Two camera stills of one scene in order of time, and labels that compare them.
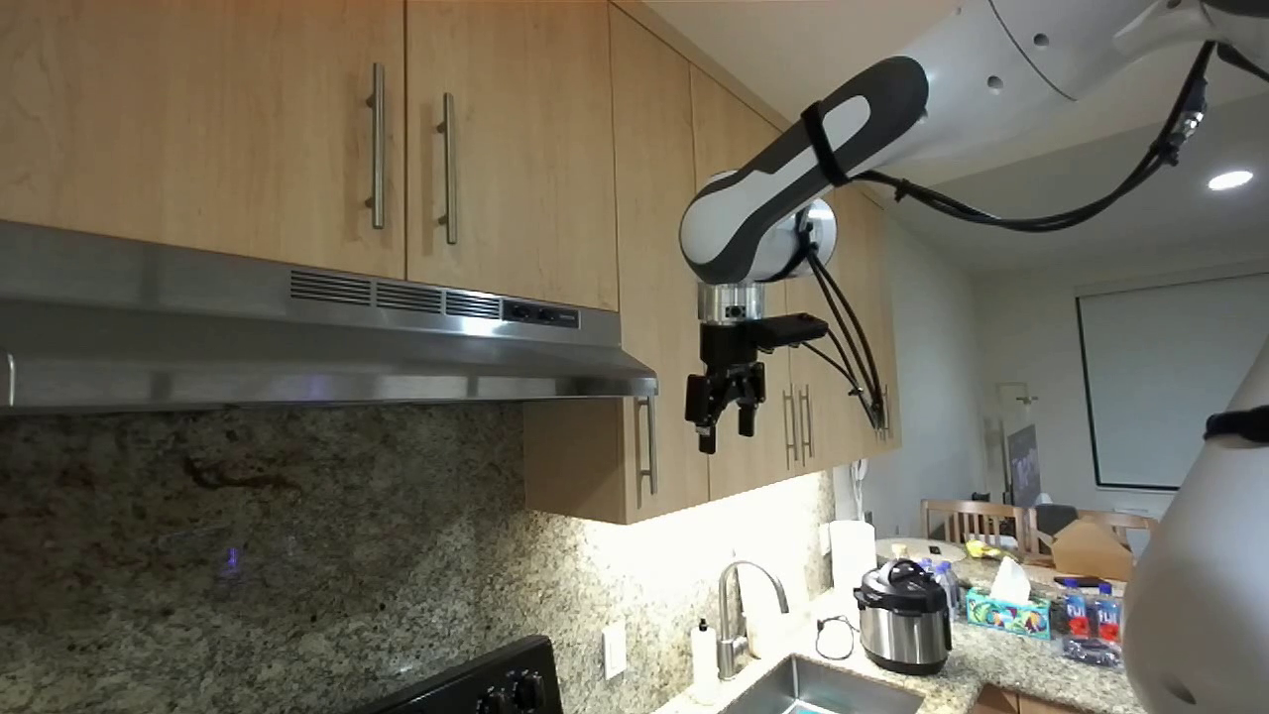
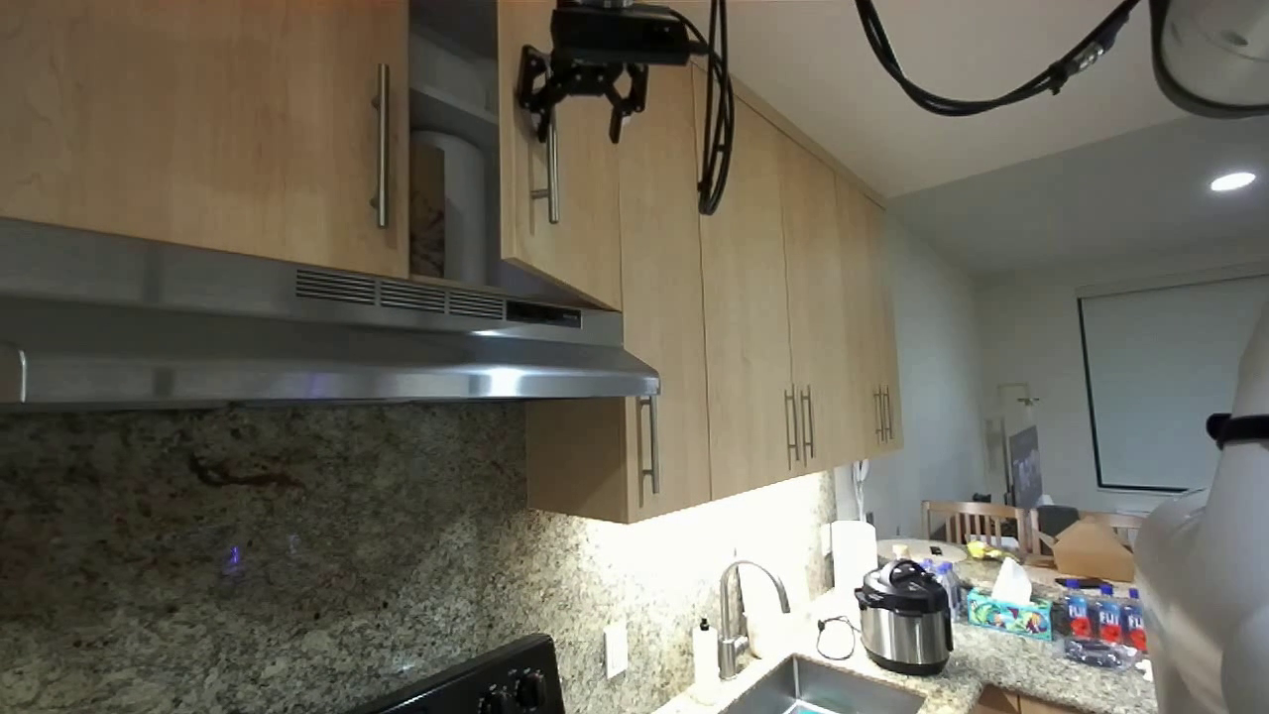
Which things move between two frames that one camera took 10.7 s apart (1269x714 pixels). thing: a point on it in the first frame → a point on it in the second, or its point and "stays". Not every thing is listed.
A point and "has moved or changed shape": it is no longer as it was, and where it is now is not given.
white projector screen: (1161, 368) stays
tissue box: (1012, 605) stays
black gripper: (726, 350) → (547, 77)
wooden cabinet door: (515, 150) has moved or changed shape
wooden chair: (991, 519) stays
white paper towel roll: (852, 554) stays
